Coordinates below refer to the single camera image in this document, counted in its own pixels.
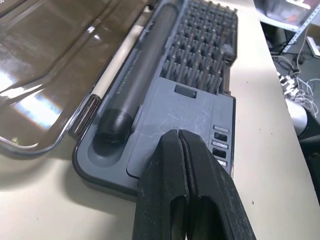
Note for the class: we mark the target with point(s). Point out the transparent smoky case lid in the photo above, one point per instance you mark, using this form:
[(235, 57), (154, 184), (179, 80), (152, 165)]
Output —
[(50, 57)]

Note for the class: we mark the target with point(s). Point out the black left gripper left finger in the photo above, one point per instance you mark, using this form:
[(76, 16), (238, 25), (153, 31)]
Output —
[(160, 190)]

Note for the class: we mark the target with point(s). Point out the grey perforated metal rack post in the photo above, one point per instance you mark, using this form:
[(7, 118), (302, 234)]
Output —
[(301, 25)]

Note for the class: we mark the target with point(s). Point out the grey screwdriver bit case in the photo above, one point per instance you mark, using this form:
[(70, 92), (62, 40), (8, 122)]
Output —
[(190, 105)]

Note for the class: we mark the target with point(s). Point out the silver robot body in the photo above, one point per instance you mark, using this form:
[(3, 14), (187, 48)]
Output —
[(296, 115)]

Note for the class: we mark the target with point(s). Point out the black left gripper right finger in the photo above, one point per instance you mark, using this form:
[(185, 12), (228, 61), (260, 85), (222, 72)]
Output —
[(212, 195)]

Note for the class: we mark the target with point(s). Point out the white shelf tray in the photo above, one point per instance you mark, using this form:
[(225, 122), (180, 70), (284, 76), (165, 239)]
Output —
[(280, 12)]

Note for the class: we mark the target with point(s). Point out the white box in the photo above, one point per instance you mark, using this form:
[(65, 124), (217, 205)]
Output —
[(313, 46)]

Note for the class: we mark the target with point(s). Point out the black electric screwdriver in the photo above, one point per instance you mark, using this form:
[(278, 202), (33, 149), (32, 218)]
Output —
[(140, 70)]

